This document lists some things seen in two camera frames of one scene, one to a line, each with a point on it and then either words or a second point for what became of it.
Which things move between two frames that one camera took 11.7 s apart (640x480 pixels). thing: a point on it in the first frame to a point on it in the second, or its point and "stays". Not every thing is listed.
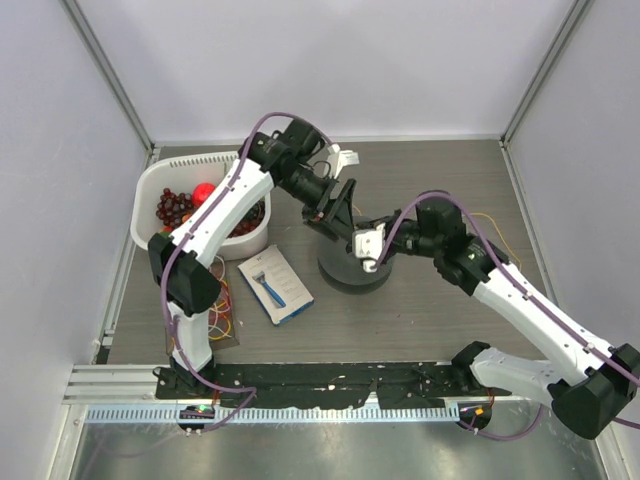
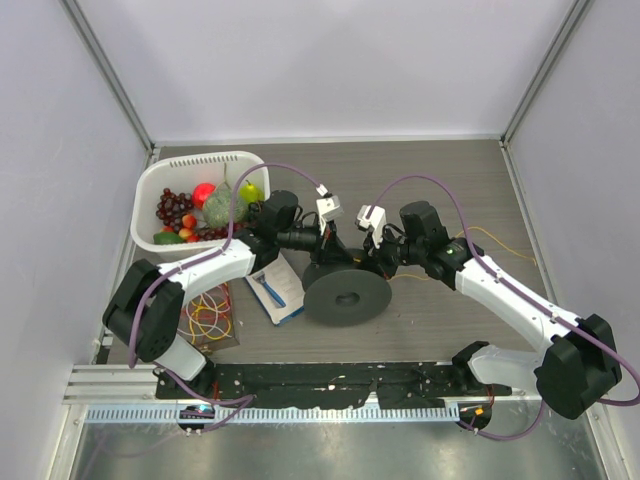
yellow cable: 480,214 to 509,249
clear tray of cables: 222,315 stays
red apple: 201,192 stays
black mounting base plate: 404,386 stays
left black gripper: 339,221 to 332,251
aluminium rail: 115,384 stays
